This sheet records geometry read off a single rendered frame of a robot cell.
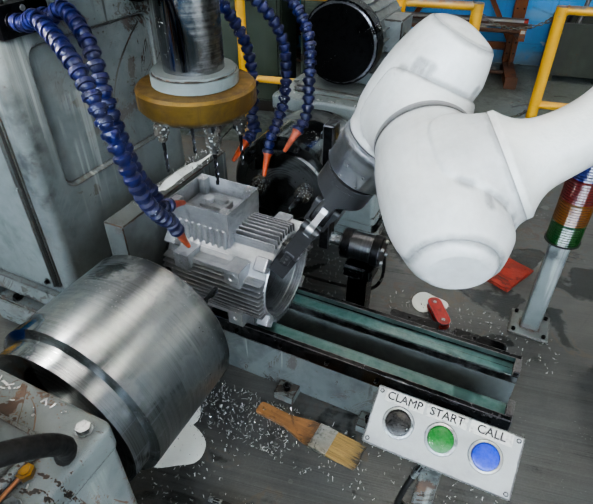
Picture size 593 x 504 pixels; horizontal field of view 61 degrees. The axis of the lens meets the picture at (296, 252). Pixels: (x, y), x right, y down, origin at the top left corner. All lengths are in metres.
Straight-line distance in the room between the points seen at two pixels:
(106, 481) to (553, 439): 0.74
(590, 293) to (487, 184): 0.95
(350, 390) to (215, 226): 0.37
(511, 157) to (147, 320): 0.45
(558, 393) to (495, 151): 0.73
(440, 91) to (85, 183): 0.61
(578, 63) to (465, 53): 4.98
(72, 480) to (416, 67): 0.51
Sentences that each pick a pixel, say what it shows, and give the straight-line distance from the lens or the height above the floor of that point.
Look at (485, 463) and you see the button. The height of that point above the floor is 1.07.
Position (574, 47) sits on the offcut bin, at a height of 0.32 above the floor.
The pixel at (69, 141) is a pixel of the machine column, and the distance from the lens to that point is 0.90.
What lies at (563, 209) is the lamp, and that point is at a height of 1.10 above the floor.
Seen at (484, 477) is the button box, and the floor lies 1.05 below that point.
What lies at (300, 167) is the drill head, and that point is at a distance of 1.03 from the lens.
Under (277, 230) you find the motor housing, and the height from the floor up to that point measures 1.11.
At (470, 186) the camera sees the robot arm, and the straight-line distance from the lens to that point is 0.43.
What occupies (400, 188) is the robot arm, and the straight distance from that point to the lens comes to 0.45.
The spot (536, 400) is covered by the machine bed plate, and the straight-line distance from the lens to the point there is 1.08.
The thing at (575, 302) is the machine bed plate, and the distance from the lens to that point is 1.32.
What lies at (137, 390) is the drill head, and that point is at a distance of 0.63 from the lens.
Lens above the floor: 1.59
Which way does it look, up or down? 37 degrees down
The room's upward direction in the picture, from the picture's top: straight up
